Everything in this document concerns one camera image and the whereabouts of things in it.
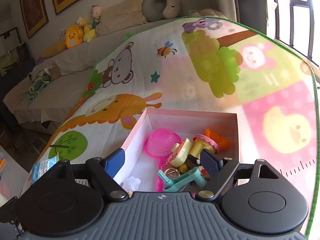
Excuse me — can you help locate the orange pumpkin toy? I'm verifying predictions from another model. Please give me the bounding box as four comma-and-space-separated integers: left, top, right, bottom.
204, 128, 232, 150

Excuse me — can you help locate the teal toy hair dryer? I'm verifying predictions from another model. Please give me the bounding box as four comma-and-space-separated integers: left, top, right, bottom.
157, 167, 207, 192

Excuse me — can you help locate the white star toy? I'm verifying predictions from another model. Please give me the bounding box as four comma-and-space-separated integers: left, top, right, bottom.
122, 176, 141, 196

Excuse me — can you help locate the cream yellow toy camera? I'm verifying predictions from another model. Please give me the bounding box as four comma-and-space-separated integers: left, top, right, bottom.
167, 138, 193, 167

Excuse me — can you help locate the blue tissue packet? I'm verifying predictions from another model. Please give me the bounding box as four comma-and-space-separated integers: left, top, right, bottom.
31, 155, 59, 184

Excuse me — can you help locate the pink plastic strainer basket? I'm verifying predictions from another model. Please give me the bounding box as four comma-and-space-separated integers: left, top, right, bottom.
143, 128, 181, 192

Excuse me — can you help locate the cartoon boy keychain figure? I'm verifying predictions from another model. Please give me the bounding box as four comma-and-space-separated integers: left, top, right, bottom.
187, 137, 211, 166

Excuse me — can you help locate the pink cardboard box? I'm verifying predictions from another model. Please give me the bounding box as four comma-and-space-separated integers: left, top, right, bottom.
114, 109, 239, 192

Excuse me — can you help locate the beige covered sofa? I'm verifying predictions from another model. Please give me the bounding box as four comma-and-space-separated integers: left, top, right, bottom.
2, 17, 181, 133

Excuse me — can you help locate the green knitted cloth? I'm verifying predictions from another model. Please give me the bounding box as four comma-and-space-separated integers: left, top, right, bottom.
29, 69, 52, 103

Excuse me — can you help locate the cartoon animal play mat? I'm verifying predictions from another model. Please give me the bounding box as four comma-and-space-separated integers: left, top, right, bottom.
30, 16, 320, 238

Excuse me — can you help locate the yellow duck plush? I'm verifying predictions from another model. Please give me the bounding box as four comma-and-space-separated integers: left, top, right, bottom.
65, 25, 84, 49

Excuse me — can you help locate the small doll plush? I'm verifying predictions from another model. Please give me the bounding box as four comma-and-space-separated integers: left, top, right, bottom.
92, 5, 103, 29

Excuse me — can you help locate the beige cushion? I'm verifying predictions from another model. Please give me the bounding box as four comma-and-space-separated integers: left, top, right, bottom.
95, 0, 148, 36

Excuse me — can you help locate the grey neck pillow bear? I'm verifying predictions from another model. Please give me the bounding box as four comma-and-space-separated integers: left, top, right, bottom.
142, 0, 181, 22

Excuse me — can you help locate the red gold framed picture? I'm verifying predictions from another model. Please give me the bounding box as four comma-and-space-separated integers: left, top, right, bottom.
20, 0, 49, 39

